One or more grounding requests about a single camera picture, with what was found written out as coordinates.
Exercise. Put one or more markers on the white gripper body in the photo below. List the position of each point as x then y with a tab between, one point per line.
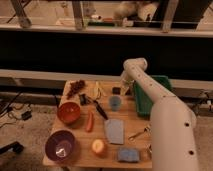
126	87

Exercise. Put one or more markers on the black eraser block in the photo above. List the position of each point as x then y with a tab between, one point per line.
116	90

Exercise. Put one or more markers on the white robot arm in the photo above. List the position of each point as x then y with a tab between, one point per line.
172	122

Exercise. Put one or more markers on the orange bowl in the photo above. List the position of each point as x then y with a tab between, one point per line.
68	112

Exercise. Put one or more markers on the purple bowl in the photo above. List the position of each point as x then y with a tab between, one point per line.
60	145

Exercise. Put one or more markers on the blue plastic cup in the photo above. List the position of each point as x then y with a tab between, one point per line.
115	103

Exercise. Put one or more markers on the green plastic tray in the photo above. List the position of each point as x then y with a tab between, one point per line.
142	101

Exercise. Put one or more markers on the black binder clip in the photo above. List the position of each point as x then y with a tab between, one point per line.
82	98

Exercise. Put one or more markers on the grey folded cloth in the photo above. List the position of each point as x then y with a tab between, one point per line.
114	131

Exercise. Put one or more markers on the bunch of dark grapes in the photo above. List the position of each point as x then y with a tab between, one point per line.
75	88

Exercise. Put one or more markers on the orange carrot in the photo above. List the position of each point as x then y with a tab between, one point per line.
90	122

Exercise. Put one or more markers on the peach apple fruit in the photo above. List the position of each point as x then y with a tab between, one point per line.
99	147

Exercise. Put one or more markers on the blue sponge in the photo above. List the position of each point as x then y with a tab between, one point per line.
129	155

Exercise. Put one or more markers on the shiny metal cup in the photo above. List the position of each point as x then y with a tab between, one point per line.
149	151

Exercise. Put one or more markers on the black power adapter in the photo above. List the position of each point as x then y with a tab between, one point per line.
26	115

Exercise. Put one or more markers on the black handled knife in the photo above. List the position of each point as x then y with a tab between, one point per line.
98	108

